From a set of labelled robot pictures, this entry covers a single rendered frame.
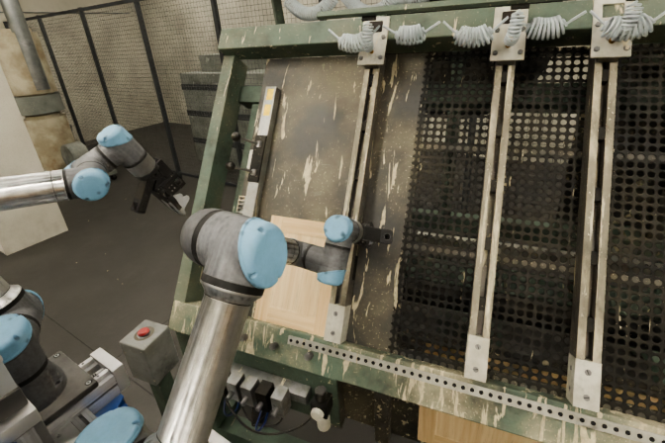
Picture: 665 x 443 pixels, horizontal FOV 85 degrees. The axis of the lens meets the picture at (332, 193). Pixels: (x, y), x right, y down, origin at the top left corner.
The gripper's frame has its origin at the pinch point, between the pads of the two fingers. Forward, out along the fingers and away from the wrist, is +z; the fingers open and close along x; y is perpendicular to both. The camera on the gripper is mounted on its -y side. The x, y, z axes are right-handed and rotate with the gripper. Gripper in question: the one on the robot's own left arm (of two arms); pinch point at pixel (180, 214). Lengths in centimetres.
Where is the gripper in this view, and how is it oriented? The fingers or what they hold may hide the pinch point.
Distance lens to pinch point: 132.9
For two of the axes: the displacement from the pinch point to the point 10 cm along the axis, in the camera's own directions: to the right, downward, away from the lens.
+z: 3.0, 6.3, 7.1
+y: 4.5, -7.5, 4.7
